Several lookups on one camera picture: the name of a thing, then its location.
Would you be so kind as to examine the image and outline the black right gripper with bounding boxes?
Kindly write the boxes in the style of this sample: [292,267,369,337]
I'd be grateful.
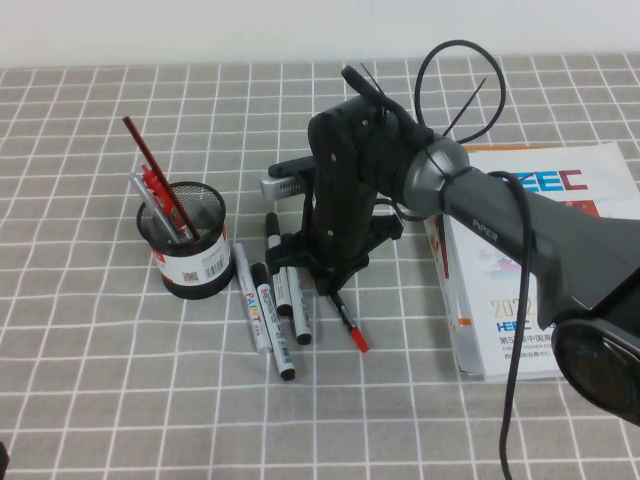
[264,94,426,297]

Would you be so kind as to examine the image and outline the black pen red cap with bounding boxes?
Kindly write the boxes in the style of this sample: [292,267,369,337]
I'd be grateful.
[327,292,370,355]

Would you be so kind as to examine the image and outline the black mesh pen holder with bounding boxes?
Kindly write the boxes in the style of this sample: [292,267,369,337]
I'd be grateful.
[135,180,236,301]

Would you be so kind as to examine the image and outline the red gel pen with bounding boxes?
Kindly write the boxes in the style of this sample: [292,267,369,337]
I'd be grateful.
[140,163,194,239]

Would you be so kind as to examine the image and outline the silver grey pen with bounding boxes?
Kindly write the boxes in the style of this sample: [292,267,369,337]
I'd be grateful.
[128,171,179,245]

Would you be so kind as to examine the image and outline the long white marker black cap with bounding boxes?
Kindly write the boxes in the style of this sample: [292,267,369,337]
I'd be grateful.
[249,262,297,382]

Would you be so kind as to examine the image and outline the white paint marker silver cap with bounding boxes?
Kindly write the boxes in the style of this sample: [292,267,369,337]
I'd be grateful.
[231,242,275,355]

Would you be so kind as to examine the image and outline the white HEEC book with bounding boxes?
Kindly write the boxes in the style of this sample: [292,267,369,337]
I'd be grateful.
[423,141,640,384]

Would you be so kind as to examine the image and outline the short black zip tie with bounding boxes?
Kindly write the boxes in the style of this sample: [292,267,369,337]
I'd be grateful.
[359,61,387,100]

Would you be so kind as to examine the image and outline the dark red pencil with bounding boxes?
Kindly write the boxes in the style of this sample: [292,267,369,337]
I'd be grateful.
[121,115,201,241]

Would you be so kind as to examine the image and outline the grey checked tablecloth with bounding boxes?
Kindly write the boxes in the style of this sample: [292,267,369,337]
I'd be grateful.
[0,52,640,480]

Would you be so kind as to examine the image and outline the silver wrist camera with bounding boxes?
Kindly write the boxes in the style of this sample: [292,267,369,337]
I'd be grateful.
[259,159,317,202]

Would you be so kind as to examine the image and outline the black camera cable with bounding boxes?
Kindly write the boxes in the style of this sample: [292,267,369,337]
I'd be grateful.
[341,64,539,480]

